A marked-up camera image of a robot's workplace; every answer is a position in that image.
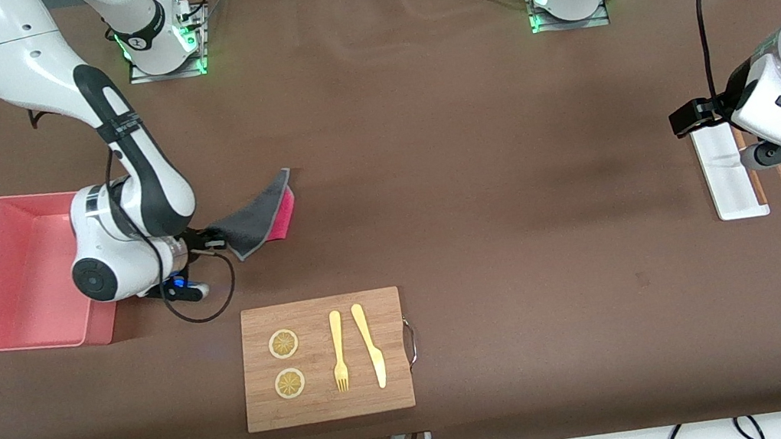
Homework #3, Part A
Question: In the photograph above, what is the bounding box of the white rectangular tray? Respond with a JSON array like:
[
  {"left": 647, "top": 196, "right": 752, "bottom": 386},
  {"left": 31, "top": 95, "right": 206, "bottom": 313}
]
[{"left": 688, "top": 118, "right": 771, "bottom": 225}]

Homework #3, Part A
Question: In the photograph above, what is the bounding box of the toy lemon slice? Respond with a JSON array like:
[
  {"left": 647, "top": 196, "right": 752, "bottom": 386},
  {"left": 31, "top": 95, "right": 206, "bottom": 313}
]
[
  {"left": 266, "top": 327, "right": 301, "bottom": 362},
  {"left": 273, "top": 367, "right": 308, "bottom": 402}
]

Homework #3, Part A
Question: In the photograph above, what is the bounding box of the yellow plastic fork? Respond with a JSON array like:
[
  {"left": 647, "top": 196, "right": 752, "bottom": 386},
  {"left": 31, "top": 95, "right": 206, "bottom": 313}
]
[{"left": 325, "top": 310, "right": 353, "bottom": 394}]

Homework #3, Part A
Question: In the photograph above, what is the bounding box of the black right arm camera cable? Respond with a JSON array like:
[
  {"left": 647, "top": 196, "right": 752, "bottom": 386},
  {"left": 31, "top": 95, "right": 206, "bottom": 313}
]
[{"left": 102, "top": 133, "right": 243, "bottom": 335}]

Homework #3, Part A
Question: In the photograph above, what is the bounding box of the wooden cutting board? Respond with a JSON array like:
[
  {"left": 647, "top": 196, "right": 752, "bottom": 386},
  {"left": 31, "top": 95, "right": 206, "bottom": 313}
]
[{"left": 230, "top": 284, "right": 429, "bottom": 434}]

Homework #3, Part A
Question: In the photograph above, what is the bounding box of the grey and pink microfibre cloth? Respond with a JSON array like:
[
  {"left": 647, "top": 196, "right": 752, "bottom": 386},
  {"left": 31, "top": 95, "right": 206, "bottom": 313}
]
[{"left": 207, "top": 167, "right": 304, "bottom": 265}]

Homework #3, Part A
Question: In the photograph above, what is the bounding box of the yellow plastic knife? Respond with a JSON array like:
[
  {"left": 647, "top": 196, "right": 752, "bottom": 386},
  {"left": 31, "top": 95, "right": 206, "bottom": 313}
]
[{"left": 350, "top": 301, "right": 389, "bottom": 392}]

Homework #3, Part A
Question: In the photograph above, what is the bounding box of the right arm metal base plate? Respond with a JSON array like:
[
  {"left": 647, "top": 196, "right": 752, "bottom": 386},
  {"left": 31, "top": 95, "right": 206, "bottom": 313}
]
[{"left": 119, "top": 0, "right": 211, "bottom": 86}]

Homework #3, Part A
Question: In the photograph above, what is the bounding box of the pink plastic bin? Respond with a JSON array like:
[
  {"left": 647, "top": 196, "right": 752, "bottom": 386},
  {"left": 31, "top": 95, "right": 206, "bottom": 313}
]
[{"left": 0, "top": 179, "right": 146, "bottom": 361}]

